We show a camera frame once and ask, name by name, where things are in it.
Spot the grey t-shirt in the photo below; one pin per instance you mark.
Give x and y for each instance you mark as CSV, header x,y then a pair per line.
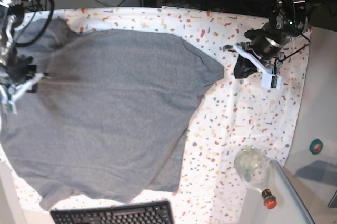
x,y
112,119

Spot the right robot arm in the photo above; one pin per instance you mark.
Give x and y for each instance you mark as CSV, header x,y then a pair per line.
x,y
12,15

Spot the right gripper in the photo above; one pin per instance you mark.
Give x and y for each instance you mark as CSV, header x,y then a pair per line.
x,y
17,71

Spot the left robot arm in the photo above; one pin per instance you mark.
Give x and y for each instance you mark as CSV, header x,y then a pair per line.
x,y
287,20

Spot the terrazzo patterned tablecloth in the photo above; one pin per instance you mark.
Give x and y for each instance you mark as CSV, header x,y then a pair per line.
x,y
234,113

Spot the green tape roll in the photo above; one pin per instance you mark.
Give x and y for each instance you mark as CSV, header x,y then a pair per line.
x,y
316,147

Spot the clear bottle with orange cap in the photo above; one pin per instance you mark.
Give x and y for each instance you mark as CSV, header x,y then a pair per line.
x,y
253,168

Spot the grey metal bar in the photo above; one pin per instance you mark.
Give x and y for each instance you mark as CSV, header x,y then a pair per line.
x,y
290,208

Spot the black keyboard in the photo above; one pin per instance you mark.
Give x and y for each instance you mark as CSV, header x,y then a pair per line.
x,y
154,212

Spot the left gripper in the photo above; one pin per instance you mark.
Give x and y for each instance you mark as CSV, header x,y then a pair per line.
x,y
267,43

